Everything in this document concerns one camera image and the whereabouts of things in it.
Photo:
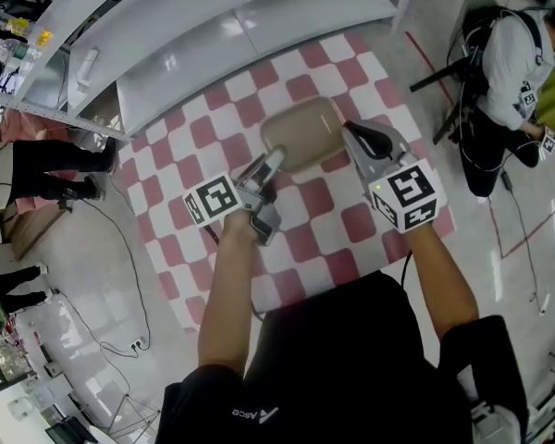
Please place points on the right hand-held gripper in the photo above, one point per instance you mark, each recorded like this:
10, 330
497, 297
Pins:
409, 192

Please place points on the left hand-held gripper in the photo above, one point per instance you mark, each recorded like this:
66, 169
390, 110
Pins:
213, 199

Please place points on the black power adapter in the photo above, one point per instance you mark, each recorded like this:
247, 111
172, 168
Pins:
506, 178

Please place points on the black stool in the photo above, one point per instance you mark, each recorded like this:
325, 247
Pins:
444, 77

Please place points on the person's white shoe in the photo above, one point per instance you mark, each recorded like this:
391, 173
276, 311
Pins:
495, 421

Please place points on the tan rectangular tray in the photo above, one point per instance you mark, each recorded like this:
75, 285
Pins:
305, 132

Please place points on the brown cardboard box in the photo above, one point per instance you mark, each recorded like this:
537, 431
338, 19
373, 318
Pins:
32, 229

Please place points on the red white checkered table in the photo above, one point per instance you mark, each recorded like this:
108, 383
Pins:
300, 229

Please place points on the white remote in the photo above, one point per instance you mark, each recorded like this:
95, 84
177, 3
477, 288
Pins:
90, 65

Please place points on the white power strip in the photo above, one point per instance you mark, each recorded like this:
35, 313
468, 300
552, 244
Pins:
139, 346

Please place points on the person's right forearm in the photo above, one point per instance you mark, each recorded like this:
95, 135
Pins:
444, 275

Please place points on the person's left forearm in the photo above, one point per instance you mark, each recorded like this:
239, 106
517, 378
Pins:
231, 271

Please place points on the yellow packet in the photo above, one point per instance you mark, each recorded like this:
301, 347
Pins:
44, 37

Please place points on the white metal shelf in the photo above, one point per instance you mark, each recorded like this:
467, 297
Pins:
213, 16

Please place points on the person's black clothing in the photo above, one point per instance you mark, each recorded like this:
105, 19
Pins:
342, 363

